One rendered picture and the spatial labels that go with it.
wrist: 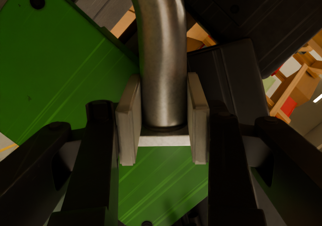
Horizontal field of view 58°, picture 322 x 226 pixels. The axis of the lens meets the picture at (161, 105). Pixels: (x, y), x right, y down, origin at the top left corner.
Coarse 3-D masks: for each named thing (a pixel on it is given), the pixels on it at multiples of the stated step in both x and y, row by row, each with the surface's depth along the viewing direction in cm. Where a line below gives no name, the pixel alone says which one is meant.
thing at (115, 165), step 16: (96, 112) 13; (112, 112) 13; (96, 128) 12; (112, 128) 12; (80, 144) 11; (96, 144) 11; (112, 144) 11; (80, 160) 10; (96, 160) 10; (112, 160) 10; (80, 176) 9; (96, 176) 9; (112, 176) 9; (80, 192) 8; (96, 192) 8; (112, 192) 9; (64, 208) 7; (80, 208) 7; (96, 208) 7; (112, 208) 8; (48, 224) 6; (64, 224) 6; (80, 224) 6; (96, 224) 6; (112, 224) 8
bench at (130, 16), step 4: (132, 8) 94; (128, 12) 95; (132, 12) 97; (124, 16) 94; (128, 16) 97; (132, 16) 100; (120, 20) 94; (124, 20) 97; (128, 20) 100; (132, 20) 103; (116, 24) 95; (120, 24) 97; (124, 24) 100; (128, 24) 104; (116, 28) 98; (120, 28) 100; (124, 28) 103; (112, 32) 97; (116, 32) 100; (120, 32) 103; (116, 36) 104
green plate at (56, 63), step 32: (32, 0) 19; (64, 0) 19; (0, 32) 20; (32, 32) 20; (64, 32) 20; (96, 32) 20; (0, 64) 21; (32, 64) 21; (64, 64) 21; (96, 64) 21; (128, 64) 21; (0, 96) 22; (32, 96) 22; (64, 96) 22; (96, 96) 21; (0, 128) 23; (32, 128) 23; (160, 160) 23; (192, 160) 23; (128, 192) 24; (160, 192) 24; (192, 192) 24; (128, 224) 26; (160, 224) 25
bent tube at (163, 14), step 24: (144, 0) 16; (168, 0) 16; (144, 24) 17; (168, 24) 16; (144, 48) 17; (168, 48) 17; (144, 72) 18; (168, 72) 17; (144, 96) 18; (168, 96) 18; (144, 120) 19; (168, 120) 18; (144, 144) 18; (168, 144) 18
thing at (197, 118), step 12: (192, 72) 19; (192, 84) 17; (192, 96) 15; (204, 96) 15; (192, 108) 14; (204, 108) 13; (192, 120) 14; (204, 120) 13; (192, 132) 14; (204, 132) 14; (192, 144) 14; (204, 144) 14; (192, 156) 14; (204, 156) 14
